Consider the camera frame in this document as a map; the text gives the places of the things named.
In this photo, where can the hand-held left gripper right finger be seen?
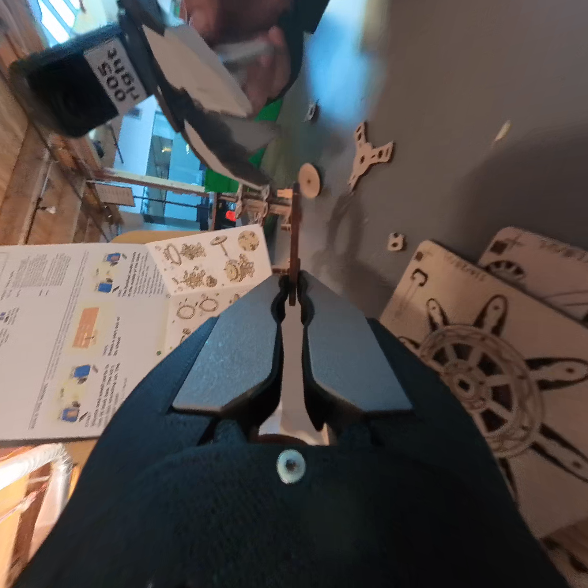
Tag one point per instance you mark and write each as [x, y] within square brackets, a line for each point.
[353, 363]

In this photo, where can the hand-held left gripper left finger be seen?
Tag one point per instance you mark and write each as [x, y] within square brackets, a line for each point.
[229, 358]

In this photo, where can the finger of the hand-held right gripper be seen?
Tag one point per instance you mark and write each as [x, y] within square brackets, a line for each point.
[239, 138]
[193, 64]

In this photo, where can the round wooden disc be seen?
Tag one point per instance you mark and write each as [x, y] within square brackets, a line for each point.
[308, 181]

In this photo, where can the round wooden frame part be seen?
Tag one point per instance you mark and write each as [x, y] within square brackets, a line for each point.
[294, 239]

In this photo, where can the three-arm wooden part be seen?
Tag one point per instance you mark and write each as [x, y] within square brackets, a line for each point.
[374, 154]

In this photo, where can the wooden sheet with ship wheel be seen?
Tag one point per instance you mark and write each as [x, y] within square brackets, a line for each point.
[542, 496]

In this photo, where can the person's right hand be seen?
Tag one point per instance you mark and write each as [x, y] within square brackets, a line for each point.
[239, 23]

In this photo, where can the green plastic bin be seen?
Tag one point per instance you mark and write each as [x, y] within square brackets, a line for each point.
[268, 112]

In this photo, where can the small wooden piece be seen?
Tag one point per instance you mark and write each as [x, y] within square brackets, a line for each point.
[398, 244]

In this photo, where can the folded paper instruction sheet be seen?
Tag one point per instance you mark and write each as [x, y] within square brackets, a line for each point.
[69, 321]

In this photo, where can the small wooden sliver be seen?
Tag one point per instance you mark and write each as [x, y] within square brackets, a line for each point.
[501, 131]

